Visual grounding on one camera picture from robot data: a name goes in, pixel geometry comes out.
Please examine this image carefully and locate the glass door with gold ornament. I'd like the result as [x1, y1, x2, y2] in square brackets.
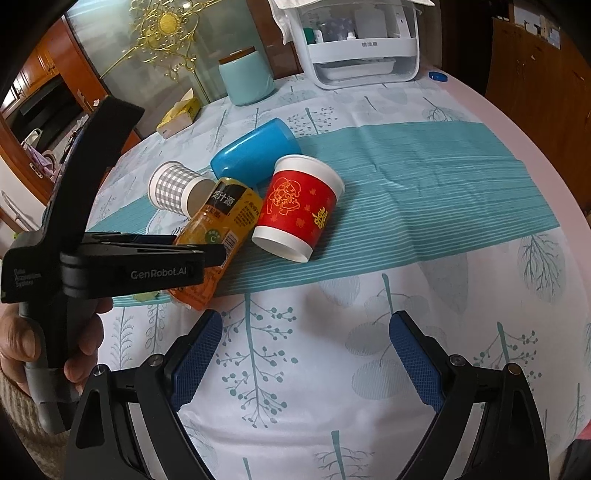
[66, 1, 264, 124]

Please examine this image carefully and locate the teal canister with brown lid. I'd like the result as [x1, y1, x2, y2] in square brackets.
[218, 46, 276, 107]

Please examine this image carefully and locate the blue plastic cup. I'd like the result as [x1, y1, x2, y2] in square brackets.
[211, 118, 301, 189]

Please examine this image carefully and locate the tree pattern tablecloth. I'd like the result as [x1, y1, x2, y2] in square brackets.
[89, 75, 590, 479]

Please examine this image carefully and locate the white cosmetic organizer box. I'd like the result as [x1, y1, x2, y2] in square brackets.
[286, 1, 420, 90]

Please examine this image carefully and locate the dark wooden cabinet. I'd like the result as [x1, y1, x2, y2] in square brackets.
[486, 1, 590, 213]

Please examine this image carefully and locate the yellow tissue box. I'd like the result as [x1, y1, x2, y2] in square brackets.
[156, 88, 202, 139]

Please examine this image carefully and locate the person left hand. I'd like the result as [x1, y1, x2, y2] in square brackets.
[0, 297, 115, 395]

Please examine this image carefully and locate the grey checkered paper cup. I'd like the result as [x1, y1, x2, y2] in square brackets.
[147, 161, 215, 218]

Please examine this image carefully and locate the teal striped table runner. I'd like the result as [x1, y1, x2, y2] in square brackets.
[87, 120, 561, 308]

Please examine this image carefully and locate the white cloth on organizer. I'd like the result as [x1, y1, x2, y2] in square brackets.
[269, 1, 443, 46]

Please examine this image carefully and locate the small blue lid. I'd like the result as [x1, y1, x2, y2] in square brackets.
[428, 71, 449, 83]

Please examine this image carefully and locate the red paper cup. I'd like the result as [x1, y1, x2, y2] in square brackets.
[252, 154, 346, 263]

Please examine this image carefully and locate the orange juice cup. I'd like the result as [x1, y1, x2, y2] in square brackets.
[169, 177, 263, 310]

